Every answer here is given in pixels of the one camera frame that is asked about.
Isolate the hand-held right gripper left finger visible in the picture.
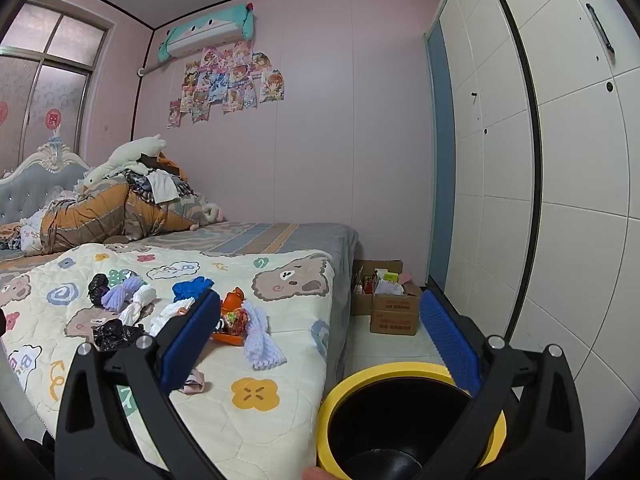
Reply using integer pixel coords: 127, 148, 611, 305
54, 287, 236, 480

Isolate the white plush toy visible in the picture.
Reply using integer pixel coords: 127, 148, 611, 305
82, 134, 168, 188

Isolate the frosted window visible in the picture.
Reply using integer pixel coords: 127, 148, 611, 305
0, 2, 111, 176

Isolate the group of wall posters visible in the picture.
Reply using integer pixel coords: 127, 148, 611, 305
167, 45, 288, 131

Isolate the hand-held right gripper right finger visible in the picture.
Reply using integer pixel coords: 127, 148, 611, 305
419, 290, 587, 480

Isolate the black plastic bag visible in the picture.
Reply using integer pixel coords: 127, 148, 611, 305
92, 319, 146, 352
88, 273, 111, 306

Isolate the grey tufted headboard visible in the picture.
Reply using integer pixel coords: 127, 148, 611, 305
0, 137, 93, 228

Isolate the pale foam fruit net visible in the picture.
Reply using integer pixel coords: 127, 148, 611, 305
242, 301, 288, 372

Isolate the air conditioner with teal cover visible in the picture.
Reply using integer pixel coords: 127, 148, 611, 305
157, 2, 258, 63

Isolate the labelled cardboard box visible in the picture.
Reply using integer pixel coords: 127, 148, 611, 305
370, 310, 420, 336
372, 280, 423, 313

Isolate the orange patterned quilt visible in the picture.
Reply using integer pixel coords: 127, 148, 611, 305
20, 175, 211, 256

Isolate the white cloth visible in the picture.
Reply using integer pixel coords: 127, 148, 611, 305
119, 285, 156, 328

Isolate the red orange snack wrapper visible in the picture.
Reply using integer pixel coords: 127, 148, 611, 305
210, 307, 251, 346

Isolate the purple foam net bundle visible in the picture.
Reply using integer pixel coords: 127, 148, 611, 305
101, 277, 145, 311

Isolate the white wardrobe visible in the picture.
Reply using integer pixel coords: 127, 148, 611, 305
425, 0, 640, 480

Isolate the bear printed blanket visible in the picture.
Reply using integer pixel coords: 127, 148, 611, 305
0, 242, 336, 480

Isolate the open cardboard box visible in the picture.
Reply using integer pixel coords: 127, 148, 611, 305
351, 259, 407, 316

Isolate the blue rubber glove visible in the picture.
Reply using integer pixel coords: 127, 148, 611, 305
172, 276, 215, 306

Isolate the yellow rimmed black trash bin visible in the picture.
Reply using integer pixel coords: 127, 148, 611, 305
316, 361, 507, 480

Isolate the floral white pillow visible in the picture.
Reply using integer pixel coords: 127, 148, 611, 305
20, 215, 52, 253

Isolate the pink plush toy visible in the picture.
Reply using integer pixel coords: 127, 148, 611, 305
190, 202, 226, 231

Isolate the black wardrobe handle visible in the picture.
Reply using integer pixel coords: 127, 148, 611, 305
586, 3, 616, 54

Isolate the pile of clothes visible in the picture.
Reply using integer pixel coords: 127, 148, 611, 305
122, 152, 198, 206

